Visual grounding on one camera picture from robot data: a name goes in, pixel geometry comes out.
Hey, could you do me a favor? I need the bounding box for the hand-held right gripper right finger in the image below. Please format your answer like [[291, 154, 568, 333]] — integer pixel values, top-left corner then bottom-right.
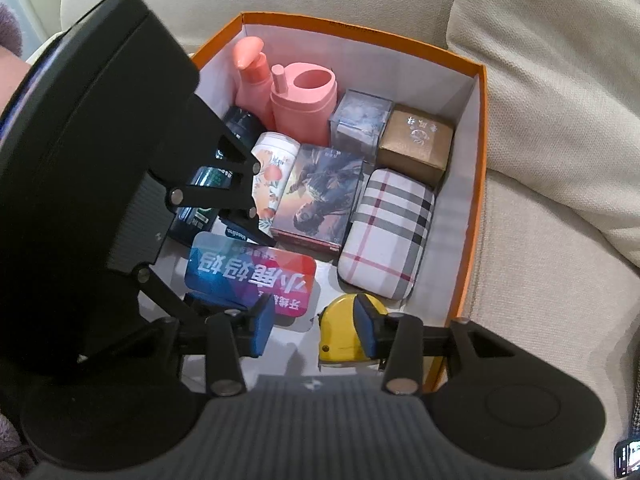
[[354, 294, 566, 397]]

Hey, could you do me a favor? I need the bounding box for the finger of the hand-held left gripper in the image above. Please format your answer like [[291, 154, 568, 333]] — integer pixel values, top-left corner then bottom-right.
[[134, 265, 237, 319], [169, 94, 275, 247]]

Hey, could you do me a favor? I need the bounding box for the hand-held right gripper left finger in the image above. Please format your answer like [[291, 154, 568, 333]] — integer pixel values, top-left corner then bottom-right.
[[77, 294, 277, 397]]

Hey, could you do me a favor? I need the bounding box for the white printed tube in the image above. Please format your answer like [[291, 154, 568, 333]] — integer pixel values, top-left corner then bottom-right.
[[249, 131, 302, 233]]

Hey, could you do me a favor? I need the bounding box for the yellow tape measure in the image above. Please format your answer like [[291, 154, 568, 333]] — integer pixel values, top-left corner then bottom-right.
[[317, 294, 396, 368]]

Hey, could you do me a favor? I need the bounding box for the dark blue packet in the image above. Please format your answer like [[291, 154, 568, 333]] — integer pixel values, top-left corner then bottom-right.
[[220, 222, 275, 248]]

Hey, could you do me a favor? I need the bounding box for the red blue tin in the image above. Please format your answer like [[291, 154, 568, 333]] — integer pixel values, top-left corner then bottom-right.
[[184, 231, 317, 333]]

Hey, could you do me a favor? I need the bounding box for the dark spray can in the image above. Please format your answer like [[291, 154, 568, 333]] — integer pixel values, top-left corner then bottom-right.
[[167, 106, 266, 243]]

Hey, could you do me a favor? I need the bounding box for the illustrated card box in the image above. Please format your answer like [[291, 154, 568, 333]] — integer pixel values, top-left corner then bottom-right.
[[270, 143, 366, 256]]

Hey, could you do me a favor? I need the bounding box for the pink bottle loop handle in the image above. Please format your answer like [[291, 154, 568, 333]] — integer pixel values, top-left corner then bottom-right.
[[270, 62, 340, 147]]

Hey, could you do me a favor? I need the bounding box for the pink pump bottle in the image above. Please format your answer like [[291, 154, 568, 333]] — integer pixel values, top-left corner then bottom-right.
[[233, 37, 278, 131]]

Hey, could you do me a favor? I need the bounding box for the plaid hard case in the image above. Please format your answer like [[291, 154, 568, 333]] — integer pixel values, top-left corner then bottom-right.
[[336, 167, 436, 302]]

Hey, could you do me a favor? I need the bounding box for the orange cardboard box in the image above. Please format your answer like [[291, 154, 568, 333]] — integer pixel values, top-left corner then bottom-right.
[[187, 11, 488, 396]]

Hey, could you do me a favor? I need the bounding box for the clear plastic box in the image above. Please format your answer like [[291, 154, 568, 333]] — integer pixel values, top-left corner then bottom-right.
[[328, 89, 394, 163]]

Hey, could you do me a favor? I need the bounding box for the small brown cardboard box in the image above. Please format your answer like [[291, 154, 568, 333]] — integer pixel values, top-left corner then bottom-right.
[[376, 104, 456, 188]]

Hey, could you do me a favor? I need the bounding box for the person's left forearm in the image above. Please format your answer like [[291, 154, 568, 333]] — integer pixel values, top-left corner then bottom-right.
[[0, 2, 32, 113]]

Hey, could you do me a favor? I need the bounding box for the beige fabric sofa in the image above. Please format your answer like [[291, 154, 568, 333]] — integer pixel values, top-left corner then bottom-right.
[[30, 0, 640, 480]]

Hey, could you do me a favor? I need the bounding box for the person's fluffy pink clothing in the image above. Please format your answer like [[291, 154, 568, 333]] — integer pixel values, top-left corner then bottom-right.
[[0, 400, 38, 480]]

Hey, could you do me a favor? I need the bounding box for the black smartphone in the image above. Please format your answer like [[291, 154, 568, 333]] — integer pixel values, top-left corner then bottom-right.
[[614, 439, 640, 478]]

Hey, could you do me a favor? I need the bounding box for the beige throw pillow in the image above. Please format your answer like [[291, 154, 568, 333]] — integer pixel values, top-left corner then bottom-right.
[[446, 0, 640, 261]]

